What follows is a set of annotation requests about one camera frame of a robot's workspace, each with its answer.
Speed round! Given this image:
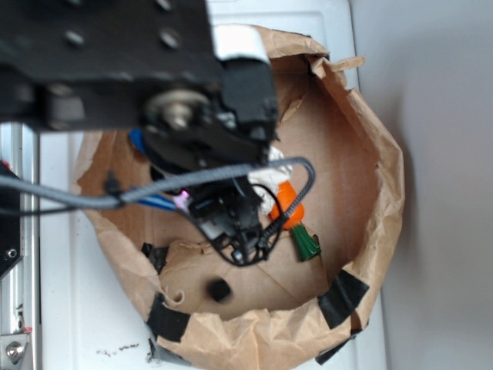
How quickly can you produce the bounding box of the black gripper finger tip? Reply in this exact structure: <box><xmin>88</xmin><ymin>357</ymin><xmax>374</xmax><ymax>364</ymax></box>
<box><xmin>206</xmin><ymin>278</ymin><xmax>233</xmax><ymax>303</ymax></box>

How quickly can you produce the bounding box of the grey braided cable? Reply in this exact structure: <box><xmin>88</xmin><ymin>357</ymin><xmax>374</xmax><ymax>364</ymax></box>
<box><xmin>0</xmin><ymin>156</ymin><xmax>317</xmax><ymax>247</ymax></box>

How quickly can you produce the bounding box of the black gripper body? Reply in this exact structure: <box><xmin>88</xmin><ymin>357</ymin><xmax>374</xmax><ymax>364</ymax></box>
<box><xmin>142</xmin><ymin>25</ymin><xmax>278</xmax><ymax>266</ymax></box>

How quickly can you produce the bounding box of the blue sponge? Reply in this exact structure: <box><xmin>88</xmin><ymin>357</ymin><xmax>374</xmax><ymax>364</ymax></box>
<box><xmin>129</xmin><ymin>129</ymin><xmax>146</xmax><ymax>154</ymax></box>

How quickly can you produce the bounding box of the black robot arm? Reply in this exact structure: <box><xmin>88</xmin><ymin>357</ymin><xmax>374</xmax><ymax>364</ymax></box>
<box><xmin>1</xmin><ymin>1</ymin><xmax>278</xmax><ymax>267</ymax></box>

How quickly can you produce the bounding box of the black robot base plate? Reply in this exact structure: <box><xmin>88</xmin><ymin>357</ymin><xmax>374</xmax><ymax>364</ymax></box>
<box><xmin>1</xmin><ymin>188</ymin><xmax>22</xmax><ymax>278</ymax></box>

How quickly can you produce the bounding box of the brown paper bag container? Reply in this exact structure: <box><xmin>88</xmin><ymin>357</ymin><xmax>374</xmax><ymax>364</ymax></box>
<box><xmin>86</xmin><ymin>27</ymin><xmax>405</xmax><ymax>369</ymax></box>

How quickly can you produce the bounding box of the orange toy carrot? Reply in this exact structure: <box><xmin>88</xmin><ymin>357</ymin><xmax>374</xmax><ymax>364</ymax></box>
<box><xmin>269</xmin><ymin>181</ymin><xmax>321</xmax><ymax>262</ymax></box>

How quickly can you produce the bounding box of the aluminium frame rail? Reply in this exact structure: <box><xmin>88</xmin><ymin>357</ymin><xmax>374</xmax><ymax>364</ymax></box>
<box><xmin>1</xmin><ymin>123</ymin><xmax>42</xmax><ymax>369</ymax></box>

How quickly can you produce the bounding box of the white paper ball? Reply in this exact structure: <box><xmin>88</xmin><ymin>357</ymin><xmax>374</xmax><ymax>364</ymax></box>
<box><xmin>247</xmin><ymin>165</ymin><xmax>293</xmax><ymax>215</ymax></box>

